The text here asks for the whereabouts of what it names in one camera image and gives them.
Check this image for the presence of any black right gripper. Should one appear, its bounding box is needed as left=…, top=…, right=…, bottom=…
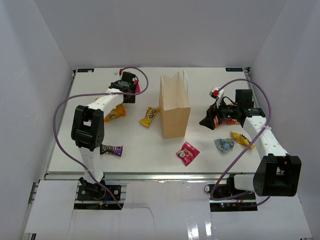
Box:
left=199, top=96, right=240, bottom=130

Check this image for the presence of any orange white snack bag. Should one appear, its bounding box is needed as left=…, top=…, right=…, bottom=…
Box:
left=213, top=115, right=239, bottom=127

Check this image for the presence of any orange mango gummy bag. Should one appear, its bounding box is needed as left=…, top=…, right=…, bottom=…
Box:
left=104, top=104, right=127, bottom=122

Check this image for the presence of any brown paper bag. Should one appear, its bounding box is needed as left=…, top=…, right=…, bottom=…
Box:
left=159, top=71, right=191, bottom=139

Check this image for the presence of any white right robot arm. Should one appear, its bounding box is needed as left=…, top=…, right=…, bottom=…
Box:
left=199, top=87, right=302, bottom=200

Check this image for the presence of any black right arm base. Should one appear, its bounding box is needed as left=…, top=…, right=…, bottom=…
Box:
left=209, top=175, right=258, bottom=213

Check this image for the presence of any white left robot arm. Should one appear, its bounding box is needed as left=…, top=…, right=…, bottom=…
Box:
left=71, top=71, right=138, bottom=200

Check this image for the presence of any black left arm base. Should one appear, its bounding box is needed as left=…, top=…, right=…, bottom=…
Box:
left=76, top=177, right=122, bottom=201

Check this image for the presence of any red heart candy packet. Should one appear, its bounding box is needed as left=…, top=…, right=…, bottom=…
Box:
left=135, top=82, right=141, bottom=94

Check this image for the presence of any silver blue snack packet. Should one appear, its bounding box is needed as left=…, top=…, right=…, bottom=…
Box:
left=214, top=138, right=234, bottom=153

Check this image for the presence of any yellow m&m's packet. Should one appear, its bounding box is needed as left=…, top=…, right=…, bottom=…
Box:
left=231, top=131, right=251, bottom=146
left=140, top=106, right=160, bottom=127

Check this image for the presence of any yellow M&M's packet right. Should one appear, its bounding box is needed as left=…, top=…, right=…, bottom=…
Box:
left=231, top=131, right=251, bottom=146

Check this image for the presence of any pink candy packet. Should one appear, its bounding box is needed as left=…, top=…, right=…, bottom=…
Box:
left=176, top=141, right=200, bottom=167

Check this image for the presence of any blue label left corner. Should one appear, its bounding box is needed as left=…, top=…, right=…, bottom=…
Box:
left=76, top=68, right=95, bottom=73

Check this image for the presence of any blue label corner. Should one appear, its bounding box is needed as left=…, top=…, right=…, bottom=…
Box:
left=76, top=68, right=95, bottom=73
left=225, top=67, right=244, bottom=72

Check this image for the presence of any blue label right corner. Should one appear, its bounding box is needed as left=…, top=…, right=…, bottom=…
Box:
left=225, top=67, right=244, bottom=72

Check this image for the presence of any brown purple M&M's packet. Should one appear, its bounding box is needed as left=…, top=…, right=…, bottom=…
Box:
left=100, top=144, right=123, bottom=157

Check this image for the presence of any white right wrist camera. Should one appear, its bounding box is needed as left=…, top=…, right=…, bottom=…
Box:
left=209, top=86, right=224, bottom=108

